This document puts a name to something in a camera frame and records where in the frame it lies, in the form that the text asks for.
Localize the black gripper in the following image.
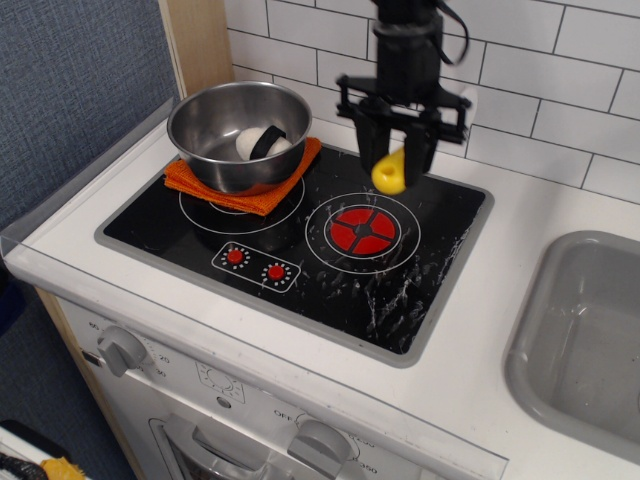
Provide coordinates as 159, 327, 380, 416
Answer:
337, 24, 471, 186

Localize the yellow handled toy knife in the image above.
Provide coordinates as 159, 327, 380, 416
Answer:
371, 148, 406, 196

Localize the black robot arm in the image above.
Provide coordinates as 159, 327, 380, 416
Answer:
337, 1, 472, 195

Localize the black toy stove top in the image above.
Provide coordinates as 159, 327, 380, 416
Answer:
96, 146, 494, 368

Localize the white and black sushi toy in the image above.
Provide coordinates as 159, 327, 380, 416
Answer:
235, 125, 292, 161

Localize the stainless steel bowl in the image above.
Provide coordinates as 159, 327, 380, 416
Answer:
167, 81, 312, 196

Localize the orange cloth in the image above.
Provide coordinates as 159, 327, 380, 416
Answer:
164, 137, 322, 217

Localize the wooden side panel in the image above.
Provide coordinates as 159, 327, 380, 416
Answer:
158, 0, 234, 99

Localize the grey sink basin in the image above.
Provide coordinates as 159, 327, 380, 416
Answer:
505, 231, 639, 463

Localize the grey right oven knob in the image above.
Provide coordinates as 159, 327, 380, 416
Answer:
287, 420, 352, 479

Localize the grey oven knob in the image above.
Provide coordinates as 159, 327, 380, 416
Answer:
287, 420, 352, 479
97, 326, 147, 378

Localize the white toy oven front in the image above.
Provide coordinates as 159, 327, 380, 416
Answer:
60, 301, 507, 479

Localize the grey left oven knob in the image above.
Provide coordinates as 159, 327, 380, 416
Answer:
97, 326, 147, 378

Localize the yellow sponge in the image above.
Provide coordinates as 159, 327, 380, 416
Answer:
40, 457, 86, 480

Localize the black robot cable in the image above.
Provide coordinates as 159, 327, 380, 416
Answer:
432, 0, 471, 66

